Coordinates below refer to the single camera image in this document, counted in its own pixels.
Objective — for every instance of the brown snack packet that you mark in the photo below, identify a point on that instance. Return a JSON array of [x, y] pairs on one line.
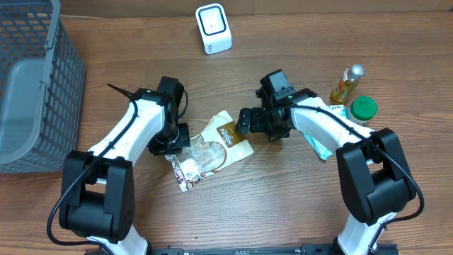
[[215, 148]]

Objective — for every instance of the grey plastic mesh basket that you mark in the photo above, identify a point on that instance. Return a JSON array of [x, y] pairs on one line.
[[42, 87]]

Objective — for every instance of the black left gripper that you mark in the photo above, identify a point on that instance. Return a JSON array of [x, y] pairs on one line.
[[158, 149]]

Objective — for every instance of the silver round ball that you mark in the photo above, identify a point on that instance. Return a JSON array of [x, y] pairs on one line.
[[347, 84]]

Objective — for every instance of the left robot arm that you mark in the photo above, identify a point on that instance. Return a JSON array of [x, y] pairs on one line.
[[97, 200]]

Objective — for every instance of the white barcode scanner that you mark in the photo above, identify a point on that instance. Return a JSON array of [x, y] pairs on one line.
[[214, 28]]

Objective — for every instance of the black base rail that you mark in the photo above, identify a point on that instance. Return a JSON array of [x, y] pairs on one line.
[[240, 251]]

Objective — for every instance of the green lid white jar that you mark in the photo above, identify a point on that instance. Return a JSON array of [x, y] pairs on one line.
[[362, 109]]

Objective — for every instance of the teal white snack packet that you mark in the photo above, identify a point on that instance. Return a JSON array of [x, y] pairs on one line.
[[322, 151]]

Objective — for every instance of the teal tissue pack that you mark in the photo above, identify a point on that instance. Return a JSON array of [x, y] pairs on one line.
[[339, 110]]

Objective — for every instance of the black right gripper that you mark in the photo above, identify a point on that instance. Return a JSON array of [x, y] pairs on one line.
[[251, 120]]

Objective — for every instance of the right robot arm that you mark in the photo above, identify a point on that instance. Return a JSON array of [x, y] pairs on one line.
[[375, 179]]

